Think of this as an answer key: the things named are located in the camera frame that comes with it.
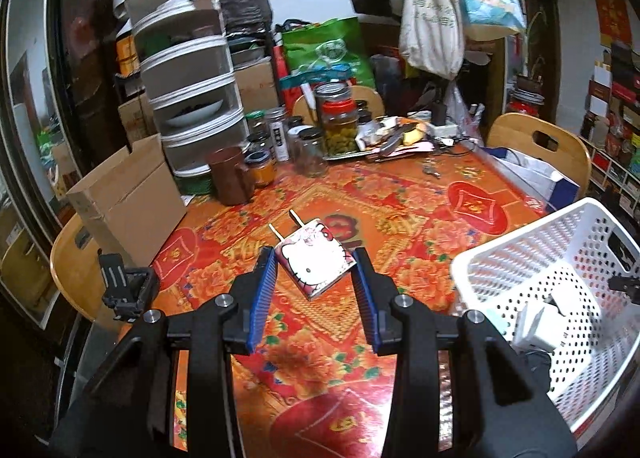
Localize white label bottle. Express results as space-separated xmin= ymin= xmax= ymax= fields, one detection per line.
xmin=267 ymin=108 xmax=291 ymax=162

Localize small jar with orange contents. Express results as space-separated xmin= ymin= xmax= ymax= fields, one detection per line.
xmin=245 ymin=150 xmax=275 ymax=187

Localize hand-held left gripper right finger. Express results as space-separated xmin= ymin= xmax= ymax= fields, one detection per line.
xmin=351 ymin=247 xmax=580 ymax=458

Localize clear plastic bag red print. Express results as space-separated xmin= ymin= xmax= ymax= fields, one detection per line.
xmin=445 ymin=82 xmax=483 ymax=139

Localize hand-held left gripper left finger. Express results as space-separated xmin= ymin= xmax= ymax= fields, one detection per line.
xmin=47 ymin=247 xmax=279 ymax=458

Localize beige canvas tote bag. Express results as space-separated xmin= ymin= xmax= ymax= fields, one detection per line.
xmin=398 ymin=0 xmax=465 ymax=78

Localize brown cardboard box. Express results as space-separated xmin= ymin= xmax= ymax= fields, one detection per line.
xmin=66 ymin=134 xmax=188 ymax=266

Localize blue and white shopping bag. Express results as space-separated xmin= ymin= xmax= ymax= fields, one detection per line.
xmin=482 ymin=147 xmax=581 ymax=213

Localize white power strip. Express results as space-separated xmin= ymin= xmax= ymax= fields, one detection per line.
xmin=407 ymin=110 xmax=458 ymax=136

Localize red floral tablecloth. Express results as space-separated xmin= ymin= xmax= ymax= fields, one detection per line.
xmin=150 ymin=158 xmax=556 ymax=458

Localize pink cat print charger plug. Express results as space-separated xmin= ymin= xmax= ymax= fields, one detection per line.
xmin=269 ymin=208 xmax=357 ymax=301

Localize white shelf unit with goods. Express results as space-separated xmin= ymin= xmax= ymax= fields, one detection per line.
xmin=580 ymin=133 xmax=640 ymax=223

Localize white perforated plastic basket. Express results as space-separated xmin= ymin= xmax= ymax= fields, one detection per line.
xmin=450 ymin=197 xmax=640 ymax=434

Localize green shopping bag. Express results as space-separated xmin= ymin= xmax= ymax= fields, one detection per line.
xmin=281 ymin=16 xmax=376 ymax=88

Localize green woven dish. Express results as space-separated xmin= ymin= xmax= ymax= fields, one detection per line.
xmin=174 ymin=170 xmax=216 ymax=196

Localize empty glass jar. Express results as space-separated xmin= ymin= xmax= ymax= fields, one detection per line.
xmin=299 ymin=128 xmax=328 ymax=177

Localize brown ceramic mug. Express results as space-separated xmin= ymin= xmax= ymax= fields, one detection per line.
xmin=207 ymin=147 xmax=256 ymax=206

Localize wooden chair with handle hole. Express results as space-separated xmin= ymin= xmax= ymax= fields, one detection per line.
xmin=292 ymin=85 xmax=385 ymax=121
xmin=50 ymin=213 xmax=136 ymax=323
xmin=486 ymin=112 xmax=592 ymax=199

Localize stacked food cover tiers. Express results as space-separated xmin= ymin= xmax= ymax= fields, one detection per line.
xmin=112 ymin=0 xmax=251 ymax=183

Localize white charger plug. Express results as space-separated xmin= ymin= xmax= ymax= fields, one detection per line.
xmin=511 ymin=302 xmax=565 ymax=351

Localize jar of green pickles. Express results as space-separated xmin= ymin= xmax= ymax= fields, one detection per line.
xmin=320 ymin=98 xmax=361 ymax=157

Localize tall glass jar red lid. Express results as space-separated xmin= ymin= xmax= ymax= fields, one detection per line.
xmin=314 ymin=80 xmax=352 ymax=106

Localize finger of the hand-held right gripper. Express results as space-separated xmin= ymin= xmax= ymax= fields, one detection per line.
xmin=609 ymin=274 xmax=640 ymax=299

